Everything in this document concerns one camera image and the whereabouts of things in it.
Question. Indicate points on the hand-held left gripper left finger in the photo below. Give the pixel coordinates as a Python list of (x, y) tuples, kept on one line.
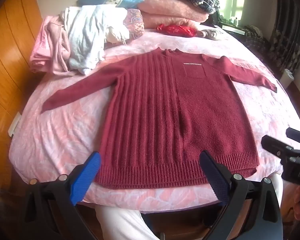
[(86, 177)]

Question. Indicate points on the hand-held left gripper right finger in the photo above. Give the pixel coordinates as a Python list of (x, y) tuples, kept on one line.
[(215, 177)]

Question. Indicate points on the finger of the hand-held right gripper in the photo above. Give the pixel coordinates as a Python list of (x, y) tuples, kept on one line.
[(277, 150), (298, 135)]

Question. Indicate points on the dark red knit sweater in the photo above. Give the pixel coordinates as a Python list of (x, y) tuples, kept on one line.
[(165, 117)]

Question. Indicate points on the pink clothes pile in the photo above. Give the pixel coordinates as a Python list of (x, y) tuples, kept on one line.
[(47, 47)]

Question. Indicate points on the pink patterned blanket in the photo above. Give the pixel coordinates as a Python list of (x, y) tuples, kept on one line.
[(65, 135)]

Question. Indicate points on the white bin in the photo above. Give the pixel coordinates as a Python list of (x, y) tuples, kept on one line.
[(287, 78)]

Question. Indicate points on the patterned curtain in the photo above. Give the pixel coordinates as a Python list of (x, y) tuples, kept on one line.
[(287, 30)]

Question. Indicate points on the dark checked cloth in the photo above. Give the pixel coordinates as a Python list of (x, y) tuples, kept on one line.
[(255, 38)]

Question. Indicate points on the small white bottle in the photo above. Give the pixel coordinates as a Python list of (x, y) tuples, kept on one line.
[(234, 21)]

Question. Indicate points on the beige cloth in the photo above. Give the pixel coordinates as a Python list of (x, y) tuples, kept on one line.
[(211, 33)]

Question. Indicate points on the white light blue garment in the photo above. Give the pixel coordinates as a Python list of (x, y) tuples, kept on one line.
[(87, 37)]

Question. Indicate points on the cream cloth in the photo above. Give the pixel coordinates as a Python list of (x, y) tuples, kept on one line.
[(115, 36)]

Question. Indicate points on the red shiny cloth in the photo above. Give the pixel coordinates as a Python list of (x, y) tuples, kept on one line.
[(175, 29)]

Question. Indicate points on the floral patterned pillow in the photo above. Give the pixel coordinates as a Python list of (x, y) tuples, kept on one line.
[(135, 22)]

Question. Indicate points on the folded pink fuzzy blanket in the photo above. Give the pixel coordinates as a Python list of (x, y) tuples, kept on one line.
[(170, 10)]

